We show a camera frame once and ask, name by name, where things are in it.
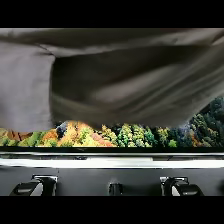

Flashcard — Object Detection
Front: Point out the silver frame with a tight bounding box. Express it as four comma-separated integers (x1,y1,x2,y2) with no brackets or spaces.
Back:
0,151,224,197

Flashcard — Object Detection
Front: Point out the grey garment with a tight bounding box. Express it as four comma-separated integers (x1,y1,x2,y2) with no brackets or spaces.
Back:
0,28,224,133

